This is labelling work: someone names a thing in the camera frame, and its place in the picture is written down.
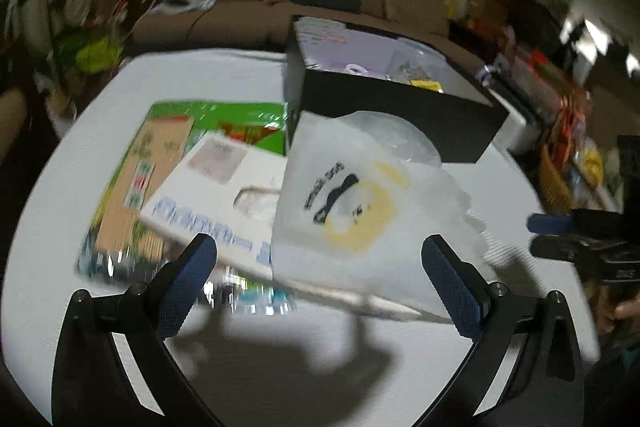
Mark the white glove box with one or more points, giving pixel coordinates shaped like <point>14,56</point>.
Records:
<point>338,218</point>

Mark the white appliance with remote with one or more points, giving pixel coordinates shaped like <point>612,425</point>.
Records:
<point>522,128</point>

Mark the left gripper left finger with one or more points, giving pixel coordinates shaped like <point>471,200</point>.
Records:
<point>90,386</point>

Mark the black storage box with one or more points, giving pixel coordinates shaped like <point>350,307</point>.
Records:
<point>334,69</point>

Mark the white plastic bag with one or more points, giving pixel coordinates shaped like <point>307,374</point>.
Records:
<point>352,217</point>

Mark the right hand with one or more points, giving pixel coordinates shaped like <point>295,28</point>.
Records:
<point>609,313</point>

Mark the green sushi kit package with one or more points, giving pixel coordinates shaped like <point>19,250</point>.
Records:
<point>165,176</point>

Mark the wicker basket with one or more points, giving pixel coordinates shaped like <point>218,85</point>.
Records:
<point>555,192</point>

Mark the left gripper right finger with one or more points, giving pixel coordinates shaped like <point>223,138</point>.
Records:
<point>545,386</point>

